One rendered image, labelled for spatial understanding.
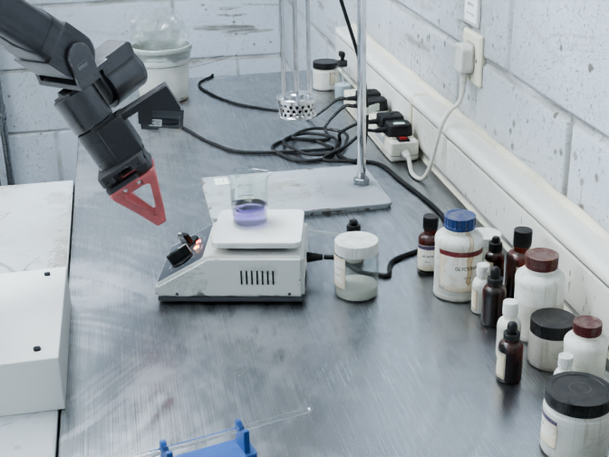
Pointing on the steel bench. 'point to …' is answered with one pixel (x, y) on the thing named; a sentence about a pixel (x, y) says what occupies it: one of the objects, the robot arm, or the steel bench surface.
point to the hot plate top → (285, 237)
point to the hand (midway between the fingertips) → (158, 214)
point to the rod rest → (239, 447)
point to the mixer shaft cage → (306, 107)
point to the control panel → (191, 251)
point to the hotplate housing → (241, 275)
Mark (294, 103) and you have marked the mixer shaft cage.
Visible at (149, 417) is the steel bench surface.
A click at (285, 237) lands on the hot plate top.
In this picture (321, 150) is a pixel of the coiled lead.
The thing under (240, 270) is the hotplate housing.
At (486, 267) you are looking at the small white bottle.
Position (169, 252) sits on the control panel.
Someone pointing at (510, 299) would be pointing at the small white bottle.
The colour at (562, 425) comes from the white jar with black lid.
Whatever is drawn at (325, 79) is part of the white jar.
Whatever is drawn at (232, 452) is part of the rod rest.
